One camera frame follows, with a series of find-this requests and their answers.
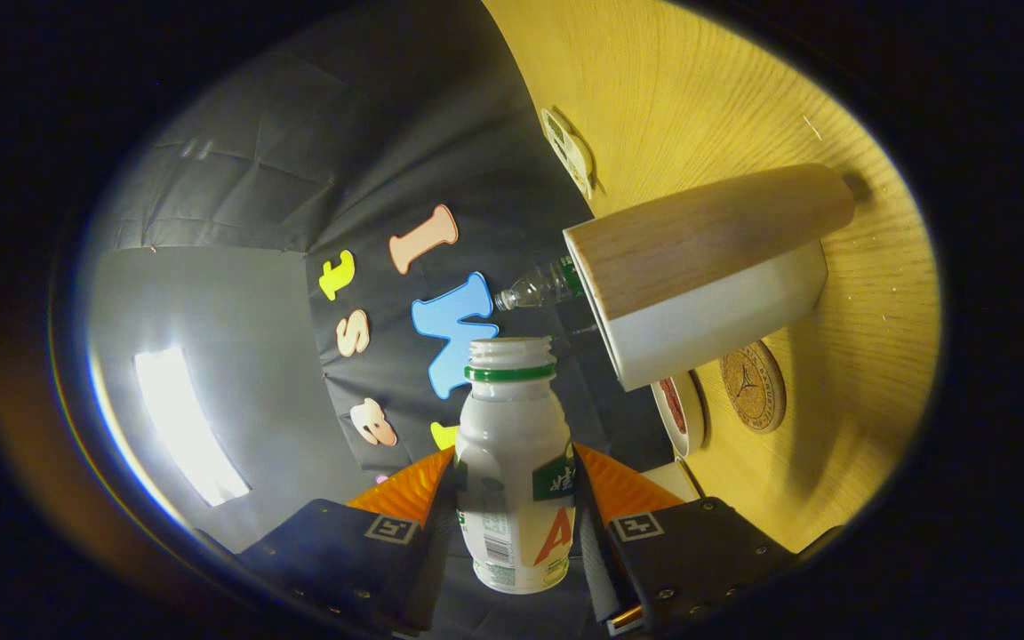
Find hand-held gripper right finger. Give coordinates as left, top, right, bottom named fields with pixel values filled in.
left=570, top=442, right=842, bottom=636

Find white juice bottle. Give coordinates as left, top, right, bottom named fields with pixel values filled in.
left=454, top=337, right=577, bottom=595

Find clear water bottle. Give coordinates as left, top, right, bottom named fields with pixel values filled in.
left=493, top=256, right=586, bottom=312

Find black backdrop cloth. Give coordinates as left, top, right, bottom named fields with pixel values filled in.
left=90, top=0, right=682, bottom=499

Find red meat slices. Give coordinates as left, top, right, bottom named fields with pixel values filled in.
left=660, top=378, right=689, bottom=435

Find round cork coaster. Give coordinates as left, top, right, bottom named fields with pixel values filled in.
left=719, top=341, right=787, bottom=434

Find white divided bean dish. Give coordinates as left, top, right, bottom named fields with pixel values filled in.
left=540, top=107, right=597, bottom=201

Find wooden table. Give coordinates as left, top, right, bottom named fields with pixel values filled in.
left=481, top=0, right=941, bottom=556

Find white cup with wooden handle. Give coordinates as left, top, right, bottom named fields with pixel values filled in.
left=563, top=163, right=857, bottom=392

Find white round plate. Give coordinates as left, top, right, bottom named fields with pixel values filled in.
left=651, top=372, right=708, bottom=460

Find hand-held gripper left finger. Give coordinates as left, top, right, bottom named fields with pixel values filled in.
left=196, top=446, right=460, bottom=636

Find ceiling light panel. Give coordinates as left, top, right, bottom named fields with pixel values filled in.
left=134, top=347, right=252, bottom=508

